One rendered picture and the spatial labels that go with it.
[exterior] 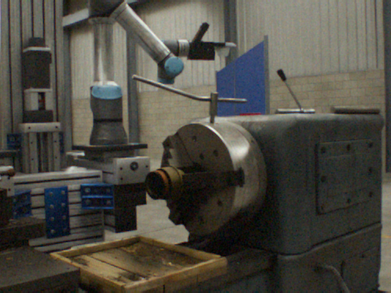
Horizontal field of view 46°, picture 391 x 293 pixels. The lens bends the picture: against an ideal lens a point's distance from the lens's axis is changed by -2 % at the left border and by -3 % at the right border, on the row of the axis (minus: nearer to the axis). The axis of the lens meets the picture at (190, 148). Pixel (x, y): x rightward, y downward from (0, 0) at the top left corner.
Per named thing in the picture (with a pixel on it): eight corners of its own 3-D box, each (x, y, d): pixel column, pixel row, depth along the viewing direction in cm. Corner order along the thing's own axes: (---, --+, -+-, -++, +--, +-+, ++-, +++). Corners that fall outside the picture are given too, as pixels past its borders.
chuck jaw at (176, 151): (193, 172, 137) (177, 139, 141) (203, 164, 133) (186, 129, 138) (163, 176, 129) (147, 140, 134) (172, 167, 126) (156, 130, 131)
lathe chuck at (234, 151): (178, 211, 152) (186, 114, 146) (251, 244, 129) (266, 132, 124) (156, 215, 146) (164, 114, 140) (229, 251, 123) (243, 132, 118)
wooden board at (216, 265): (141, 247, 142) (140, 234, 142) (227, 273, 115) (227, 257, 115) (49, 268, 122) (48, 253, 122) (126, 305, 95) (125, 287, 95)
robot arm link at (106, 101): (93, 119, 176) (92, 82, 175) (91, 119, 189) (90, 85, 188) (124, 118, 179) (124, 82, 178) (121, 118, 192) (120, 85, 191)
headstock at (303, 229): (284, 207, 202) (283, 116, 200) (390, 221, 166) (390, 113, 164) (179, 231, 162) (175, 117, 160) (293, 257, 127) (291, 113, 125)
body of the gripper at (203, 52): (211, 60, 211) (185, 59, 208) (211, 41, 210) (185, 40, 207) (216, 60, 204) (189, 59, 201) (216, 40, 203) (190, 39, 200)
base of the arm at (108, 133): (83, 144, 185) (81, 119, 185) (117, 142, 194) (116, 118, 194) (99, 145, 173) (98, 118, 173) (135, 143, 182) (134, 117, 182)
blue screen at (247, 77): (200, 180, 1020) (197, 70, 1008) (237, 179, 1028) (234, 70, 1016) (240, 217, 611) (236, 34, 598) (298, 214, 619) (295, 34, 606)
